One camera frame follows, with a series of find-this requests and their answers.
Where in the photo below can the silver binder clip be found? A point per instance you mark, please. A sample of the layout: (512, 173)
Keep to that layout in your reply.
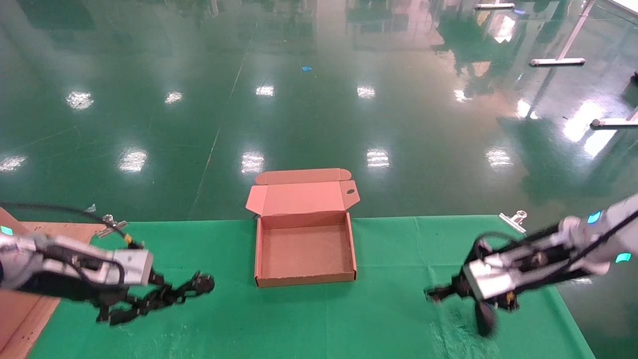
(110, 225)
(513, 222)

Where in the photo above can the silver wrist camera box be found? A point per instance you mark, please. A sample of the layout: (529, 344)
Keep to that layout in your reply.
(133, 267)
(491, 276)

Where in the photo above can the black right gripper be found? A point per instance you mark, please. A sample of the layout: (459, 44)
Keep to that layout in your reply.
(473, 290)

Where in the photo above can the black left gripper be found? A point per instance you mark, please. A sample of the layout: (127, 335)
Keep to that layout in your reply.
(102, 296)

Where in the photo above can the green table cloth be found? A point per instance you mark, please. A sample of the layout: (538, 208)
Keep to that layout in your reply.
(309, 324)

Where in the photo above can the open brown cardboard box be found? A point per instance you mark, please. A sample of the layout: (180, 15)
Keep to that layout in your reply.
(299, 199)

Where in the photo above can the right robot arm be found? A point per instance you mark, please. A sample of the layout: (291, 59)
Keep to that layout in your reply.
(610, 224)

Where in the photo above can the white metal table leg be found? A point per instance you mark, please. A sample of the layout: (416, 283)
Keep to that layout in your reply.
(558, 62)
(493, 6)
(613, 122)

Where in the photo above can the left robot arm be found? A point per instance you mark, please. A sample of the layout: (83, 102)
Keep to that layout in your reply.
(30, 252)

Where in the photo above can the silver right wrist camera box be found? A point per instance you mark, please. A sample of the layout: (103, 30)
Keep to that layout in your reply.
(491, 276)

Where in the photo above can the clear plastic scrap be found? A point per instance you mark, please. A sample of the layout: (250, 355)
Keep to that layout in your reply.
(88, 210)

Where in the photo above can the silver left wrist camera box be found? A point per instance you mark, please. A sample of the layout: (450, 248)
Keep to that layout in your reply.
(133, 267)

